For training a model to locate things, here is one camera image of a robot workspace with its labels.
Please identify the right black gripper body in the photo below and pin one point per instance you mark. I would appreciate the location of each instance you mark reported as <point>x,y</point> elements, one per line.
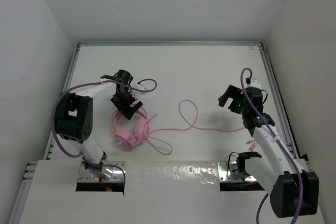
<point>237,105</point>

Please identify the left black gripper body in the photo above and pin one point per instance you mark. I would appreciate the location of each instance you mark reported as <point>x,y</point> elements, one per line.
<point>119,98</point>

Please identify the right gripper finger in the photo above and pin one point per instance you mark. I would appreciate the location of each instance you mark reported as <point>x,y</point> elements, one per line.
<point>223,99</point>
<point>231,92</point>

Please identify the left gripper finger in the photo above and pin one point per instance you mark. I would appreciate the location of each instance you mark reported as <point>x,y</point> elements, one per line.
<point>129,111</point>
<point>132,104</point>

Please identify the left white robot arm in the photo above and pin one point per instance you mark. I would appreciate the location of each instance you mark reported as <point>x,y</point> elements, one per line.
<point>72,114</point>

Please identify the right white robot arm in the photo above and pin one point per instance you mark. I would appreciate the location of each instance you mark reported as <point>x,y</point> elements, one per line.
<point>292,190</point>

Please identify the white front cover board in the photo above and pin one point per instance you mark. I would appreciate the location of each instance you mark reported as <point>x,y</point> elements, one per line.
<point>155,192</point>

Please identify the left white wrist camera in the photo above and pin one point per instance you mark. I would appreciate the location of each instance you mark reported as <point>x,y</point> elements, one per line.
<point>140,87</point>

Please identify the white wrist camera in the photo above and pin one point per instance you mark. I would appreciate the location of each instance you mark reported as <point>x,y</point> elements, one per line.
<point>140,87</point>
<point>254,83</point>

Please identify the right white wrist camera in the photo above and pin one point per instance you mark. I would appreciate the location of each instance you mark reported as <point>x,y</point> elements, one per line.
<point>254,83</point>

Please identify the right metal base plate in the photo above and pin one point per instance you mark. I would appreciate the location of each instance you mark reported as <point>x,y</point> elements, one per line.
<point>227,173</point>

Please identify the metal base plate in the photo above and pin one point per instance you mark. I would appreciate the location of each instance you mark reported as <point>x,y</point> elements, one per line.
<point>227,173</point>
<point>90,174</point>

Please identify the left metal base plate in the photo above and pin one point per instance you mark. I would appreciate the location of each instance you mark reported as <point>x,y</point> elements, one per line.
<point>90,174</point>

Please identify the aluminium table frame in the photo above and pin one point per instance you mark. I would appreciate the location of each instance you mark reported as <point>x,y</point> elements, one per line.
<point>199,72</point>

